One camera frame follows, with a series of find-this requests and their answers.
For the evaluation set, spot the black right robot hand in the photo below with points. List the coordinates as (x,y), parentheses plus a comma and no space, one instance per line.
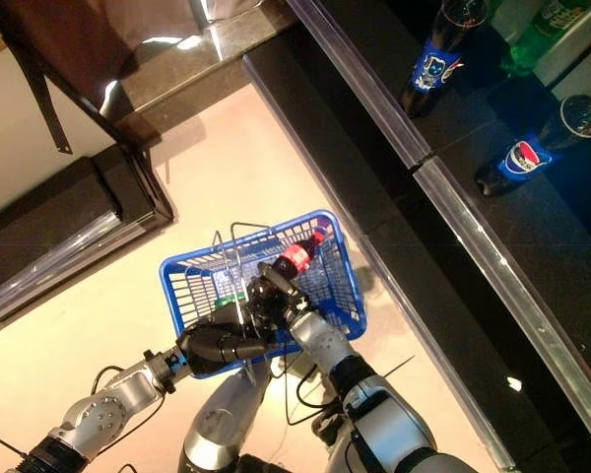
(266,305)

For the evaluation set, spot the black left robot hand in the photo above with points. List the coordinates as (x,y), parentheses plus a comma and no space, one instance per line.
(212,347)

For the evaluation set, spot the green Sprite bottle yellow cap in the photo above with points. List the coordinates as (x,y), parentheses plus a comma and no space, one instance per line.
(537,39)
(229,298)

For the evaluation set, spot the Coca-Cola bottle red cap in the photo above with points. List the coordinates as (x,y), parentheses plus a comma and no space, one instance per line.
(295,256)

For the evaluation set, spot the blue plastic shopping basket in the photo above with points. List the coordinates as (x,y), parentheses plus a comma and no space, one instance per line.
(166,286)

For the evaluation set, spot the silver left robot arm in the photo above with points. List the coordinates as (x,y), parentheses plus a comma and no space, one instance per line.
(103,409)

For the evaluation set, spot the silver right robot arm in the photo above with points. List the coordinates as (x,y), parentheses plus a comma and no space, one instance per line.
(320,340)

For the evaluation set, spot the silver left robot leg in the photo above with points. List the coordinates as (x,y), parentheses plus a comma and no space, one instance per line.
(221,424)

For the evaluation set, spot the black zip tie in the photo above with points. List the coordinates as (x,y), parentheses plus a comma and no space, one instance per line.
(399,365)
(7,445)

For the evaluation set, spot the glossy black plinth board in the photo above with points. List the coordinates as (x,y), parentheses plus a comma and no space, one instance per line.
(364,172)

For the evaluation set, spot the black glass display cabinet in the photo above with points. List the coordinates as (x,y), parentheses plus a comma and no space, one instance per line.
(54,236)

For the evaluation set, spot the brown stone countertop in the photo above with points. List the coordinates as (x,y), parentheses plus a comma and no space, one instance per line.
(202,64)

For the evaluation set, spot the small white paper scrap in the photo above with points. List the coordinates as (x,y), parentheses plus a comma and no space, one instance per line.
(514,384)

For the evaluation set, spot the long black drinks shelf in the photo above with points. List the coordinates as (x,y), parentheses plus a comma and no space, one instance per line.
(546,236)

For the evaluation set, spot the small Pepsi cola bottle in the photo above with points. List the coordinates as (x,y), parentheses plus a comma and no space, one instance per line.
(522,157)
(438,64)

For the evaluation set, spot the dark brown counter panel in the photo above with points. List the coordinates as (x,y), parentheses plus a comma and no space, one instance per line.
(69,44)

